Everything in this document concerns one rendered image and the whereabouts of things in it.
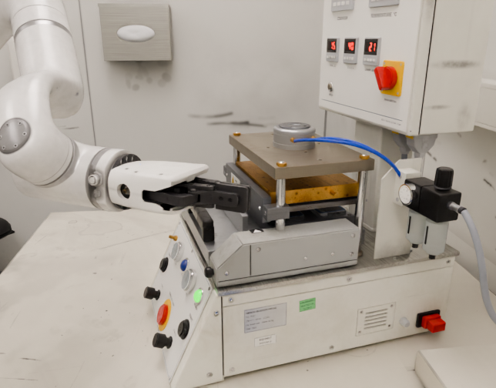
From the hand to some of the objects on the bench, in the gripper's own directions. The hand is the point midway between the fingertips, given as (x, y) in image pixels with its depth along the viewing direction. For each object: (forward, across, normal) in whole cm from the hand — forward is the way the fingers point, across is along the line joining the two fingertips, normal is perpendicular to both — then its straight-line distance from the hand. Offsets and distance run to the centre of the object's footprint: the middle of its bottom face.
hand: (233, 197), depth 55 cm
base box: (0, -35, -34) cm, 48 cm away
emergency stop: (-22, -20, -33) cm, 44 cm away
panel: (-23, -19, -35) cm, 46 cm away
